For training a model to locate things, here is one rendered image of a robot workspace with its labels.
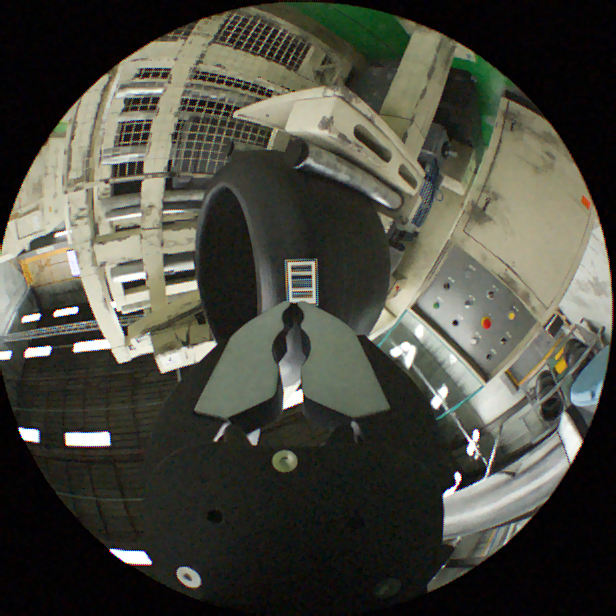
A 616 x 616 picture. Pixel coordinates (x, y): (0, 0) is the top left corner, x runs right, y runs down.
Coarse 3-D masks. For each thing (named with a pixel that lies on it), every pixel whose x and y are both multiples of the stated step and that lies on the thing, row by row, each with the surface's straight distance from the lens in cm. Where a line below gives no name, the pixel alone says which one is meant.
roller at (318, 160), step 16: (304, 144) 29; (288, 160) 30; (304, 160) 29; (320, 160) 30; (336, 160) 33; (320, 176) 33; (336, 176) 34; (352, 176) 36; (368, 176) 40; (368, 192) 42; (384, 192) 46
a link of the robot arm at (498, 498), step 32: (608, 352) 36; (576, 384) 35; (576, 416) 31; (544, 448) 33; (576, 448) 31; (512, 480) 33; (544, 480) 32; (448, 512) 36; (480, 512) 34; (512, 512) 34
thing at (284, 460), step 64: (192, 448) 6; (256, 448) 5; (320, 448) 5; (384, 448) 5; (192, 512) 6; (256, 512) 5; (320, 512) 5; (384, 512) 5; (192, 576) 6; (256, 576) 5; (320, 576) 5; (384, 576) 5
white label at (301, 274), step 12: (288, 264) 25; (300, 264) 25; (312, 264) 25; (288, 276) 25; (300, 276) 25; (312, 276) 25; (288, 288) 25; (300, 288) 25; (312, 288) 25; (288, 300) 26; (300, 300) 26; (312, 300) 26
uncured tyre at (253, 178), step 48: (240, 192) 35; (288, 192) 29; (336, 192) 34; (240, 240) 80; (288, 240) 26; (336, 240) 27; (384, 240) 41; (240, 288) 81; (336, 288) 27; (384, 288) 41; (288, 336) 29; (288, 384) 40
